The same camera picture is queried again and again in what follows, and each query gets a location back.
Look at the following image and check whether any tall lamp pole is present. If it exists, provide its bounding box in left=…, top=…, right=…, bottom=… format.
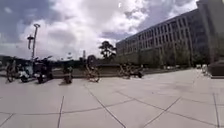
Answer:
left=26, top=23, right=42, bottom=63

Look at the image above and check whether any large grey glass-fronted building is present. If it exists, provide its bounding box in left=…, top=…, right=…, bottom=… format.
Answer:
left=114, top=0, right=224, bottom=68

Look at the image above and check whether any row of parked bikes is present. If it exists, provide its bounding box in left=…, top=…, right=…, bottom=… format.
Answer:
left=4, top=54, right=146, bottom=85

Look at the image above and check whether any grey paved slab plaza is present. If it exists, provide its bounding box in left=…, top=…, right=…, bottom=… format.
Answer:
left=0, top=68, right=224, bottom=128

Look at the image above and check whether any dark tree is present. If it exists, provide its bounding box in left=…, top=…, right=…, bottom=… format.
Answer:
left=98, top=40, right=118, bottom=62

